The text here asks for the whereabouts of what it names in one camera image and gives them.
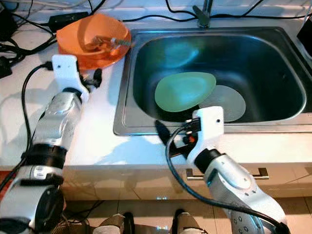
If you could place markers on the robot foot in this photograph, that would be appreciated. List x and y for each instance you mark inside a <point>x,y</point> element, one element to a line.
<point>190,225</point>
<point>112,225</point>

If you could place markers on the black box device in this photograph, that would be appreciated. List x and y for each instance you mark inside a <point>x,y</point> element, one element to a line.
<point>306,34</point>

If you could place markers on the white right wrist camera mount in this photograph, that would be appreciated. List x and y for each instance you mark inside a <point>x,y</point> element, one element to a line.
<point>209,122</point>

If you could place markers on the golden metal spoon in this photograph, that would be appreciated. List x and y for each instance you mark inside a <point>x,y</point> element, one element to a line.
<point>122,43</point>

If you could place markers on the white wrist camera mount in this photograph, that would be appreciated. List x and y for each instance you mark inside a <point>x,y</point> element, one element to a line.
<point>66,68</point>
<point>209,122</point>

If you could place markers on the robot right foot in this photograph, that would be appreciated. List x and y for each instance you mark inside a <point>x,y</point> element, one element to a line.
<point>190,225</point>

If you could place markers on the stainless steel sink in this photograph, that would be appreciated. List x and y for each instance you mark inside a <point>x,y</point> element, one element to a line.
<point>258,68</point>

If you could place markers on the orange plastic bowl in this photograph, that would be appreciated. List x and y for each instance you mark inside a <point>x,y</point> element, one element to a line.
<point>73,36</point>

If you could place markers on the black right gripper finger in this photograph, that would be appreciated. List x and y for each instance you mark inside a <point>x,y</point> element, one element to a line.
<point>163,130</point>

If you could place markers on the green plastic plate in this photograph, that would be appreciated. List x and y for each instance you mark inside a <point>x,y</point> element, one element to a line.
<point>180,92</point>

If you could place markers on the pale grey round plate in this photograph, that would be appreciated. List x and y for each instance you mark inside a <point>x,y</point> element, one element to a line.
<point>229,100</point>

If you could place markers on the black electronic device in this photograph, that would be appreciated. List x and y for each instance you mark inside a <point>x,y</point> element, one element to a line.
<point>7,24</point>

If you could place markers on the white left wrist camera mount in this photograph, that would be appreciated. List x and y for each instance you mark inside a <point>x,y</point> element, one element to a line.
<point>66,68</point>

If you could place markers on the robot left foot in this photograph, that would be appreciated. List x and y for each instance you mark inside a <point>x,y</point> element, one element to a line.
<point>112,225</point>

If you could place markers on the orange plastic bag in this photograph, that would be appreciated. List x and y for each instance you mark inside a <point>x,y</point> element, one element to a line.
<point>3,183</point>

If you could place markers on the black power strip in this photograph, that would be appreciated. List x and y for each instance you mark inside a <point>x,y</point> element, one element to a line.
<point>5,68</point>

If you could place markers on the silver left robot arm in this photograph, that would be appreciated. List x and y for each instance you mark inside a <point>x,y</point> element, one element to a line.
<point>58,114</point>

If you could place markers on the black power adapter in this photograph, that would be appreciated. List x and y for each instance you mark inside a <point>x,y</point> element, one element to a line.
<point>68,18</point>

